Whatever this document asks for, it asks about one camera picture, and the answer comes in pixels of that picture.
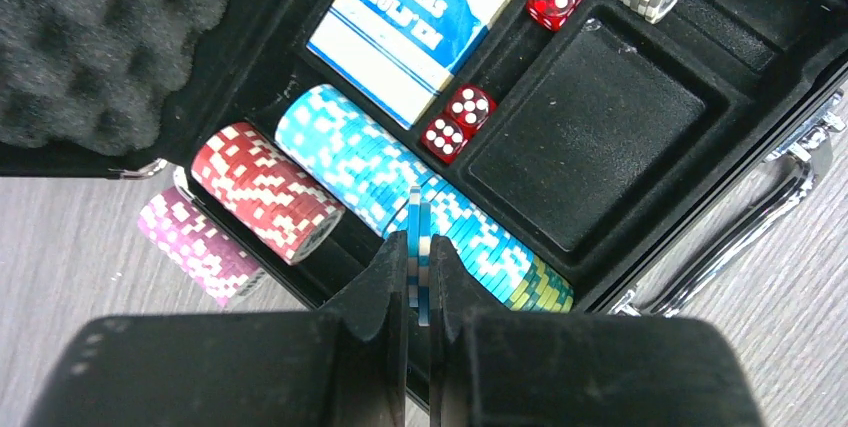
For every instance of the blue boxed card deck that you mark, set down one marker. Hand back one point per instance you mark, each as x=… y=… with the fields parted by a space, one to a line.
x=401 y=54

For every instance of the purple chip stack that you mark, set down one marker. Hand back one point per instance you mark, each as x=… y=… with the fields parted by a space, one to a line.
x=210 y=257

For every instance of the dark red chip stack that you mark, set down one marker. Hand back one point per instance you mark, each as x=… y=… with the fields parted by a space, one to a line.
x=285 y=207

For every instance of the red dice in case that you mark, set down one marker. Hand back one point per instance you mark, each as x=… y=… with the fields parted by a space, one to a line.
x=470 y=105

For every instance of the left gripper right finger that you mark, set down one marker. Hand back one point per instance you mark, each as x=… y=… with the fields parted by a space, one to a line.
x=491 y=366

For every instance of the black poker set case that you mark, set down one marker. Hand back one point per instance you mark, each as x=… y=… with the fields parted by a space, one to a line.
x=617 y=137

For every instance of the light blue chip stack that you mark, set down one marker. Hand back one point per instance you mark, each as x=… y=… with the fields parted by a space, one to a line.
x=418 y=255

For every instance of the light blue chip row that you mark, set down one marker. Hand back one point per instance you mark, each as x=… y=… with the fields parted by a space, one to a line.
x=390 y=188

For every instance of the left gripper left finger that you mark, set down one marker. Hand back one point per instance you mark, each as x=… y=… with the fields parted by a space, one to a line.
x=344 y=364

